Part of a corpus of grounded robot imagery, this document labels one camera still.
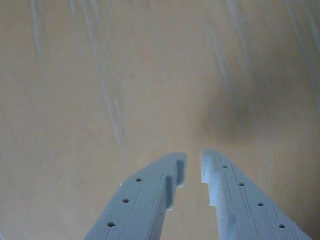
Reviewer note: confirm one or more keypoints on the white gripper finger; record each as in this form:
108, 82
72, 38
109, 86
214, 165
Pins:
240, 207
142, 205

